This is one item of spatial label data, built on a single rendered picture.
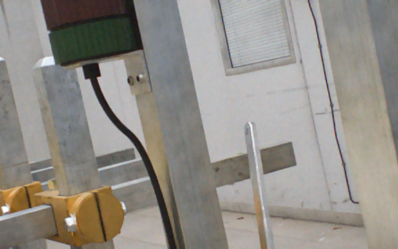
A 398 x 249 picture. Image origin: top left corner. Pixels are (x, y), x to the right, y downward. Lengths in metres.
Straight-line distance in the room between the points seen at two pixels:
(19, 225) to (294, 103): 4.44
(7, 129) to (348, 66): 0.73
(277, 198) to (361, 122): 5.29
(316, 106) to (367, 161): 4.66
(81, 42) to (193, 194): 0.14
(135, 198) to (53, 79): 0.17
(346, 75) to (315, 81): 4.62
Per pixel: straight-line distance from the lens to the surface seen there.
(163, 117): 0.61
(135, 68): 0.62
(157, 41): 0.61
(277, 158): 1.00
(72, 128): 0.84
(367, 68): 0.40
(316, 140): 5.15
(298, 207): 5.50
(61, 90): 0.84
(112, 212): 0.83
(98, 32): 0.58
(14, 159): 1.09
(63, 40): 0.59
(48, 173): 1.40
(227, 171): 0.96
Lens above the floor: 1.06
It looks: 3 degrees down
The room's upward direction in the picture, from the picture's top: 12 degrees counter-clockwise
